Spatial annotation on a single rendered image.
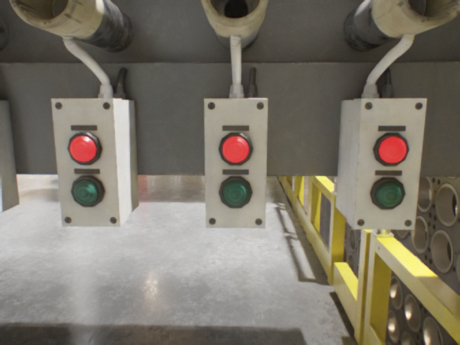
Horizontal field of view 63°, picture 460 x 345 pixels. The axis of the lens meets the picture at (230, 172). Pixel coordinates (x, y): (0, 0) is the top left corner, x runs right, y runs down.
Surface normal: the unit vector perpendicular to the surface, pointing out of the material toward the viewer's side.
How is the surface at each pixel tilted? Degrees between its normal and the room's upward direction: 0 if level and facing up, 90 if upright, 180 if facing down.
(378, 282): 90
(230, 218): 90
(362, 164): 90
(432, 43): 90
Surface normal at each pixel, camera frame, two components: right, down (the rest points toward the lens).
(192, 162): -0.03, 0.18
